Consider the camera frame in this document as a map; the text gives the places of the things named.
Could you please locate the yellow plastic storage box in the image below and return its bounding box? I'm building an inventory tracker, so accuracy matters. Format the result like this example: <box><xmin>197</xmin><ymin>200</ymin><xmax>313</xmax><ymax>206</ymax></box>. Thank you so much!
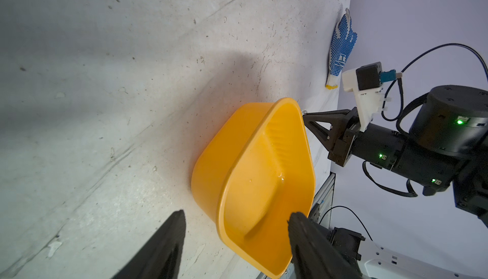
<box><xmin>191</xmin><ymin>97</ymin><xmax>316</xmax><ymax>278</ymax></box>

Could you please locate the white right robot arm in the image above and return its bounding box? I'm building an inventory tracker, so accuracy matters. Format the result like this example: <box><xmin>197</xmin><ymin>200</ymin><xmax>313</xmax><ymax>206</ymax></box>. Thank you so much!
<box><xmin>303</xmin><ymin>85</ymin><xmax>487</xmax><ymax>222</ymax></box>

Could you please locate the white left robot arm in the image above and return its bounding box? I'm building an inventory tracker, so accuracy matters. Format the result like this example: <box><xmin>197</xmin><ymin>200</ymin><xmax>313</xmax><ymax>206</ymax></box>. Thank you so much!
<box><xmin>114</xmin><ymin>210</ymin><xmax>465</xmax><ymax>278</ymax></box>

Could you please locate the aluminium frame rail structure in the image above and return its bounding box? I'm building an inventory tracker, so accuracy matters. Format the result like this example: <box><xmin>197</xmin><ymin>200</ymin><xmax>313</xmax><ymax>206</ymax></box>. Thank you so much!
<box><xmin>308</xmin><ymin>172</ymin><xmax>336</xmax><ymax>229</ymax></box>

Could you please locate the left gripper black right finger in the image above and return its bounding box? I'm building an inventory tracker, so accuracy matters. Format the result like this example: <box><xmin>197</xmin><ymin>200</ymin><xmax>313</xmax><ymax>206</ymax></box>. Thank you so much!
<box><xmin>288</xmin><ymin>212</ymin><xmax>362</xmax><ymax>279</ymax></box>

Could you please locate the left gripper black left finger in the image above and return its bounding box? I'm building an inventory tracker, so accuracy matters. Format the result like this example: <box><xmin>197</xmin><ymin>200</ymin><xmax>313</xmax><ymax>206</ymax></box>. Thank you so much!
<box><xmin>113</xmin><ymin>210</ymin><xmax>186</xmax><ymax>279</ymax></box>

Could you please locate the black right camera cable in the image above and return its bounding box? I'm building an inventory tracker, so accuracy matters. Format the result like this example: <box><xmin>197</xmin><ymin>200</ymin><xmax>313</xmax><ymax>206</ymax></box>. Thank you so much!
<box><xmin>380</xmin><ymin>43</ymin><xmax>488</xmax><ymax>122</ymax></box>

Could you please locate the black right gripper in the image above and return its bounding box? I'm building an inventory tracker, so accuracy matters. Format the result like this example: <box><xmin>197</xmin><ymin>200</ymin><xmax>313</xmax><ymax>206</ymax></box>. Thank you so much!
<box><xmin>302</xmin><ymin>107</ymin><xmax>360</xmax><ymax>167</ymax></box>

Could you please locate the blue dotted work glove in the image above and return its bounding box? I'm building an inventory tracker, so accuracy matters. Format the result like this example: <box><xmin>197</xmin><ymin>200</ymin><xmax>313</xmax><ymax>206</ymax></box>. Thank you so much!
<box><xmin>325</xmin><ymin>8</ymin><xmax>358</xmax><ymax>90</ymax></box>

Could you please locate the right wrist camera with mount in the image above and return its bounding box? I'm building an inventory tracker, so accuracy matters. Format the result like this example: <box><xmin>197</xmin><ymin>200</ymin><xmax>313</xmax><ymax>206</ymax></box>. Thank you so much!
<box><xmin>341</xmin><ymin>62</ymin><xmax>402</xmax><ymax>132</ymax></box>

